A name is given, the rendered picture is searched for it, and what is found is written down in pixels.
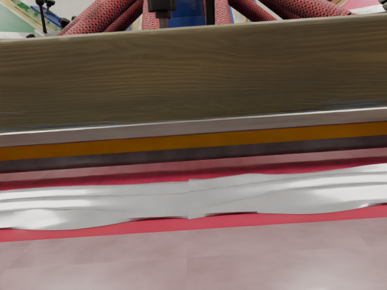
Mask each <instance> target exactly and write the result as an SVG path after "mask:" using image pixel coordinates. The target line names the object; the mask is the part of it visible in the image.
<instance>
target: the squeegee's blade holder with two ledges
mask: <svg viewBox="0 0 387 290"><path fill-rule="evenodd" d="M385 121H387V105H376V106H359V107H350V108H333V109H317V110H300V111H291V112H275V113H258V114H249V115H232V116H215V117H199V118H190V119H173V120H157V121H140V122H131V123H114V124H98V125H82V126H72V127H56V128H39V129H22V130H14V131H0V148H4V147H21V146H38V145H47V144H63V143H80V142H97V141H106V140H123V139H139V138H156V137H165V136H182V135H198V134H208V133H224V132H241V131H258V130H267V129H284V128H301V127H317V126H326V125H343V124H359V123H376V122H385Z"/></svg>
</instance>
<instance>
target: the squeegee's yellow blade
mask: <svg viewBox="0 0 387 290"><path fill-rule="evenodd" d="M375 135H387V121H385V122H376V123H359V124H343V125H326V126H317V127H301V128H284V129H267V130H258V131H241V132H224V133H208V134H198V135H182V136H165V137H156V138H139V139H123V140H106V141H97V142H80V143H63V144H47V145H38V146H21V147H4V148H0V161H9V160H18V159H35V158H52V157H69V156H77V155H94V154H111V153H120V152H137V151H154V150H171V149H180V148H197V147H213V146H230V145H239V144H256V143H273V142H289V141H299V140H316V139H332V138H349V137H358V136H375Z"/></svg>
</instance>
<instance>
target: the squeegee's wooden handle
mask: <svg viewBox="0 0 387 290"><path fill-rule="evenodd" d="M376 105H387V13H373V14H357V15H349V16H333V17H316V18H300V19H292V20H275V21H259V22H243V23H235V24H218V25H202V26H186V27H178V28H161V29H145V30H129V31H120V32H104V33H88V34H80V35H63V36H47V37H31V38H22V39H6V40H0V131H14V130H22V129H39V128H56V127H72V126H82V125H98V124H114V123H131V122H140V121H157V120H173V119H190V118H199V117H215V116H232V115H249V114H258V113H275V112H291V111H300V110H317V109H333V108H350V107H359V106H376Z"/></svg>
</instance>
